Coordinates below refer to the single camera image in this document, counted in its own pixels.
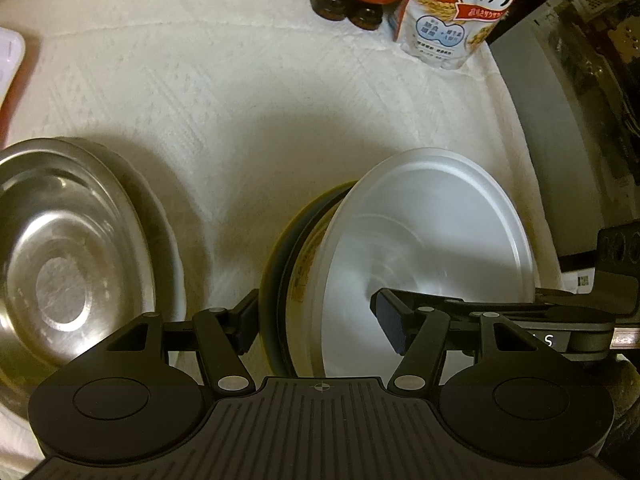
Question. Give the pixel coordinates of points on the white textured cloth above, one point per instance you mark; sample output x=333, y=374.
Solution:
x=240, y=125

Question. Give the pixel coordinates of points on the cereal bag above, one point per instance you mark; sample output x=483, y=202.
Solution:
x=450, y=15

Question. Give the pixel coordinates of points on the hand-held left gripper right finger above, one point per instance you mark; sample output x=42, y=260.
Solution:
x=387, y=322

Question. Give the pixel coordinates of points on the white plate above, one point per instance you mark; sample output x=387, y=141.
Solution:
x=167, y=265

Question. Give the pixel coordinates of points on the white plastic bowl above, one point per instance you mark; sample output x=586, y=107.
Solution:
x=440, y=220

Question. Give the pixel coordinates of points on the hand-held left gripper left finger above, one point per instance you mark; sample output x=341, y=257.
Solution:
x=248, y=325

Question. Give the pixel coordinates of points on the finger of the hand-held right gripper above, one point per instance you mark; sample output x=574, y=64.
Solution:
x=525, y=300

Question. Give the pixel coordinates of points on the white rectangular tray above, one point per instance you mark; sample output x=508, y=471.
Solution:
x=10, y=60

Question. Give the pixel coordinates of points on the stainless steel plate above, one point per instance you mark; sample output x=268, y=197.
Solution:
x=65, y=260

